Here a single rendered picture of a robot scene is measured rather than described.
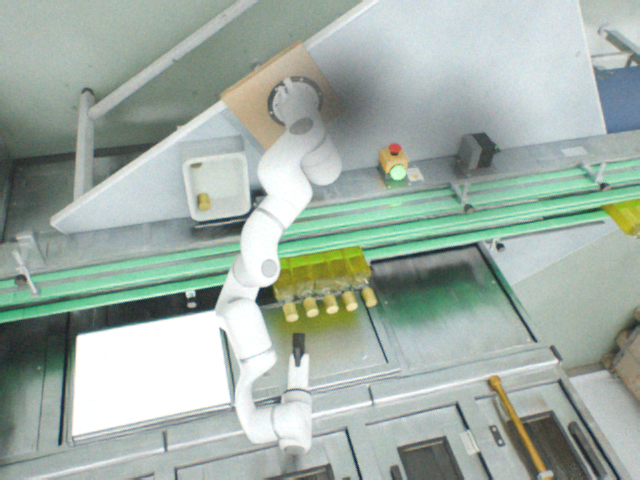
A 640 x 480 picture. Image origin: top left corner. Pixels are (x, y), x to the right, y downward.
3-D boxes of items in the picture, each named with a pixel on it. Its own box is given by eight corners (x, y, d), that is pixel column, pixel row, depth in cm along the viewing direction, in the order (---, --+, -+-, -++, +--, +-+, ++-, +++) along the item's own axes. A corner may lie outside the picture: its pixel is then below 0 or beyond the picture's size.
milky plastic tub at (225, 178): (189, 203, 175) (192, 222, 169) (178, 142, 159) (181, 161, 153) (246, 195, 178) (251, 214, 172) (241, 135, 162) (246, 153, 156)
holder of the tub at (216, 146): (192, 214, 179) (194, 232, 173) (179, 142, 159) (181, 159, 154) (247, 206, 182) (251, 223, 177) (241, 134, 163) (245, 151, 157)
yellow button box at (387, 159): (377, 165, 184) (384, 180, 179) (379, 146, 178) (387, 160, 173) (397, 162, 185) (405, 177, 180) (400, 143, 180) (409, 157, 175)
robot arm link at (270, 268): (248, 210, 138) (209, 256, 133) (266, 204, 125) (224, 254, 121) (289, 248, 141) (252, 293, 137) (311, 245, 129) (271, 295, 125)
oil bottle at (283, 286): (264, 254, 180) (277, 307, 166) (263, 241, 176) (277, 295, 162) (281, 251, 181) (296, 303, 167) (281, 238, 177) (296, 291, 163)
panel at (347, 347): (74, 338, 170) (68, 447, 147) (71, 332, 168) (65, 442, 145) (365, 285, 188) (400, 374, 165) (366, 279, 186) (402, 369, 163)
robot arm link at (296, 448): (256, 433, 127) (295, 425, 124) (260, 390, 134) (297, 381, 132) (287, 460, 137) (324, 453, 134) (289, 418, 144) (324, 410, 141)
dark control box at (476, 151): (456, 154, 189) (467, 170, 183) (461, 134, 183) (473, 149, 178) (479, 151, 191) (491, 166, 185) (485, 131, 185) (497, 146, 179)
